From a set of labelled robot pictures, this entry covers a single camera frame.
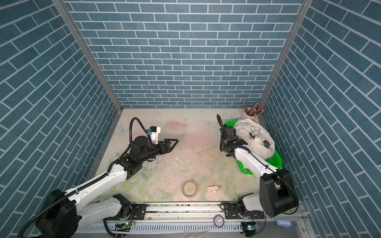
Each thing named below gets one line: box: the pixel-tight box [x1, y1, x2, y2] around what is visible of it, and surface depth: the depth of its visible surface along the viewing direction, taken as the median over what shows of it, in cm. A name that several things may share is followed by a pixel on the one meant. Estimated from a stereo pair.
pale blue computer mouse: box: [275, 219, 292, 229], surface depth 70 cm
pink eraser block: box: [206, 185, 219, 193], surface depth 82 cm
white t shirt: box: [234, 118, 276, 160], surface depth 85 cm
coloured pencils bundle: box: [243, 100, 265, 117], surface depth 107 cm
